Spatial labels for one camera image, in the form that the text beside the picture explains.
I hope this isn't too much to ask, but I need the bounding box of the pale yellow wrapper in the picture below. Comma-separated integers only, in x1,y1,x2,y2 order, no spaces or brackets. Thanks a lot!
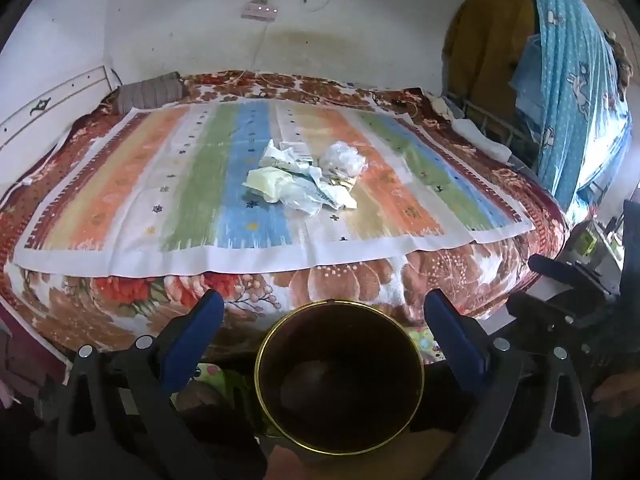
246,167,289,204

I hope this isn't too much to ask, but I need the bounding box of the white printed plastic bag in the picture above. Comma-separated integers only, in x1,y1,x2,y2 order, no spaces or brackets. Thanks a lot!
281,167,359,217

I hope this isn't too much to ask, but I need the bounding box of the white tissue paper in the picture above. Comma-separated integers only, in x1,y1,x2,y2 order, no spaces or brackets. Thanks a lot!
260,139,285,166

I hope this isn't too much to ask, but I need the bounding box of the person's right hand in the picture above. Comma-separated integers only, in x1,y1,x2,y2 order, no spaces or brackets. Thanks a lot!
591,366,640,417

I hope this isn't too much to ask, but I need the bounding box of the grey striped pillow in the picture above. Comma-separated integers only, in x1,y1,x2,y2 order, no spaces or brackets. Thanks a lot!
116,72,187,113

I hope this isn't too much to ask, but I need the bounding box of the white cloth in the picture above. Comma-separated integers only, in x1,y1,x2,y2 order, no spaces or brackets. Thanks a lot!
452,119,512,161

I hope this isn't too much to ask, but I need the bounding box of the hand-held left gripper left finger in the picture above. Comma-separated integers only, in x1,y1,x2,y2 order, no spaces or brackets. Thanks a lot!
56,289,271,480

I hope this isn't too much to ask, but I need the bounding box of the floral brown blanket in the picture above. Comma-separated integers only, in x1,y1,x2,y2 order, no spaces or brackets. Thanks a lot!
0,71,571,366

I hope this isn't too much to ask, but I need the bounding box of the blue denim garment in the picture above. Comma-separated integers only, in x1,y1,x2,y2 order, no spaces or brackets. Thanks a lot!
507,32,547,126

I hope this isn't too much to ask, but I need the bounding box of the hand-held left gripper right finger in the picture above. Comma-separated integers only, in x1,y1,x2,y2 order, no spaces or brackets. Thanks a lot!
424,289,593,480

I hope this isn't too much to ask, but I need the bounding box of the cartoon print floor mat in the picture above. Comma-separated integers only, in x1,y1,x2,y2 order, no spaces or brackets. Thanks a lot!
192,327,446,411

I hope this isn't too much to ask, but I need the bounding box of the striped colourful cloth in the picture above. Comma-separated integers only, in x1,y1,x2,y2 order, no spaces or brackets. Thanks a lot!
11,97,536,278

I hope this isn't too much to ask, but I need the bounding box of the white power strip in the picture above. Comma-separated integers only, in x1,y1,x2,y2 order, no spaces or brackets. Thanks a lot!
241,2,280,22

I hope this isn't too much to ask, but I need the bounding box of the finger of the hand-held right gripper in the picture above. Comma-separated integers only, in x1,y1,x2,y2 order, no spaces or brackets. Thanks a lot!
505,290,581,330
528,254,608,301

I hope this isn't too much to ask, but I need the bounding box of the blue printed hanging cloth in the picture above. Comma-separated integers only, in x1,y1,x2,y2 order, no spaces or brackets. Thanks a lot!
510,0,633,211

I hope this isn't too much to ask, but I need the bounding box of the metal rack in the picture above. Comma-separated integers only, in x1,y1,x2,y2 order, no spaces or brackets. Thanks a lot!
445,90,541,161

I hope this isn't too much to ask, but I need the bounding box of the mustard garment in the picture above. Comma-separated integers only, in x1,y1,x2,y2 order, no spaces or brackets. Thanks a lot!
442,0,543,111

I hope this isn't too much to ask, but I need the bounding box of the dark gold-rimmed waste bin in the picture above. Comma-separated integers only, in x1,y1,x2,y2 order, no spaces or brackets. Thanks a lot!
254,299,426,456

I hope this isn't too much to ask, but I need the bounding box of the white headboard panel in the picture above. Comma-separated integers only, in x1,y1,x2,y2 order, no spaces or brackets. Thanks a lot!
0,64,123,171

